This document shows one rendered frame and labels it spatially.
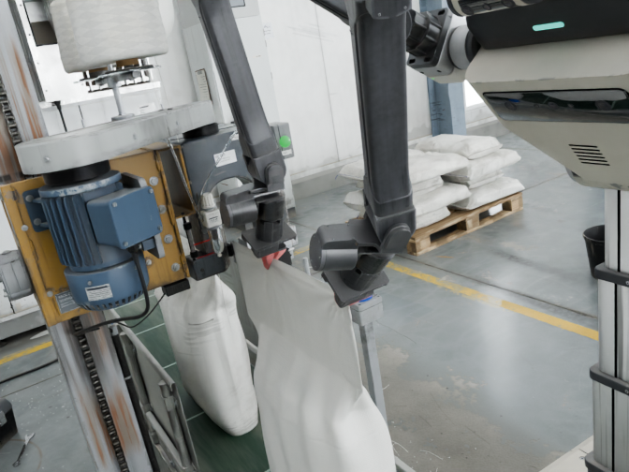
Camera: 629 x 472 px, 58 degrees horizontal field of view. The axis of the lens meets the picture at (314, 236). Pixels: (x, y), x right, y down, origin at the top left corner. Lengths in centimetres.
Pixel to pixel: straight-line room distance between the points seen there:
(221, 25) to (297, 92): 511
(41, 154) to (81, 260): 21
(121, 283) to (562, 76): 86
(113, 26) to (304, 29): 519
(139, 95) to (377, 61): 356
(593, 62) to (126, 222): 82
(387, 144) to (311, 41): 558
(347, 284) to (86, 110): 330
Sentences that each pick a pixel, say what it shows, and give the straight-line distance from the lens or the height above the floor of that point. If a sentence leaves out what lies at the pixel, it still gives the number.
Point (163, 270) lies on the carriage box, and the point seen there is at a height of 106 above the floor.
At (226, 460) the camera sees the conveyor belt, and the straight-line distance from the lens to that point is 185.
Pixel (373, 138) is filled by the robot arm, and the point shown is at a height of 138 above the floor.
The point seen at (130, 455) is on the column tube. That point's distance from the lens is 160.
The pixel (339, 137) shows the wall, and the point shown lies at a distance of 644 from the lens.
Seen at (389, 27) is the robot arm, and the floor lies 150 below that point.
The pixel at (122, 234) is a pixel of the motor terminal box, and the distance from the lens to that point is 105.
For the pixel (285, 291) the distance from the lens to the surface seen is 122.
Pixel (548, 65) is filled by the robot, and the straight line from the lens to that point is 108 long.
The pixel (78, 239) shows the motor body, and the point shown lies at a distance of 112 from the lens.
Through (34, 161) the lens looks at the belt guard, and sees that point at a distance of 110.
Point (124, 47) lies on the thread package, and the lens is 112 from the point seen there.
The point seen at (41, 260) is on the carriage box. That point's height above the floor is 117.
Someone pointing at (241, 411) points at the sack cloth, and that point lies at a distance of 191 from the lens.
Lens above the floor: 149
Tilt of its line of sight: 18 degrees down
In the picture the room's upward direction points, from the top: 10 degrees counter-clockwise
